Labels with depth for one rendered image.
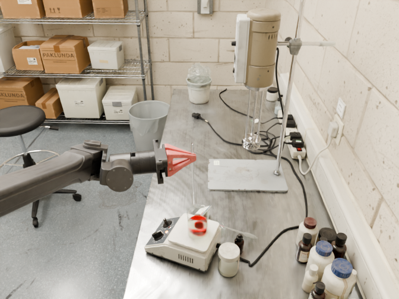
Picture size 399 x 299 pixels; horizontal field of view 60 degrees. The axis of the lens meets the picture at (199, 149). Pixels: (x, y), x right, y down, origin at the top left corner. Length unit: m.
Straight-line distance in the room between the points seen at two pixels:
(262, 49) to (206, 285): 0.70
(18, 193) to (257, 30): 0.78
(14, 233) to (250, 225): 1.65
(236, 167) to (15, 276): 1.37
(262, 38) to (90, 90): 2.22
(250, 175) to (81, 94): 2.10
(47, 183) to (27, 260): 1.60
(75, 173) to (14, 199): 0.16
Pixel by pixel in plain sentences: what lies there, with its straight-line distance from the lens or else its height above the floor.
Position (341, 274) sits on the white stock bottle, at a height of 0.87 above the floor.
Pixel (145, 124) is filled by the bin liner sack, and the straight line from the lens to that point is 2.52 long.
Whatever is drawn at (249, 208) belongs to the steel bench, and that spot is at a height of 0.75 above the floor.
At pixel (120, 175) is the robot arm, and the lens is 0.74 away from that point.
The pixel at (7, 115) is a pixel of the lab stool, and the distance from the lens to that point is 2.34.
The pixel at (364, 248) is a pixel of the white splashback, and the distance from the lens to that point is 1.05.
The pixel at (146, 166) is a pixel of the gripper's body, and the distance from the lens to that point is 0.80.
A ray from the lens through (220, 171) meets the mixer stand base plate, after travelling 1.37.
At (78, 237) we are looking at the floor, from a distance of 2.26.
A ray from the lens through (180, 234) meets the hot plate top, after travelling 1.01.
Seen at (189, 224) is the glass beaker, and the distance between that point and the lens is 0.96.
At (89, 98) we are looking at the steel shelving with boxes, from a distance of 3.16.
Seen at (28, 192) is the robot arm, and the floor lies 1.21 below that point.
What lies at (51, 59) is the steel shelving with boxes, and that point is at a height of 0.68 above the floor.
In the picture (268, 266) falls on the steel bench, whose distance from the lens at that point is 1.07.
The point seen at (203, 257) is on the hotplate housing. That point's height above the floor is 0.82.
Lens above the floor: 1.57
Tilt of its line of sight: 33 degrees down
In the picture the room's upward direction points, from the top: straight up
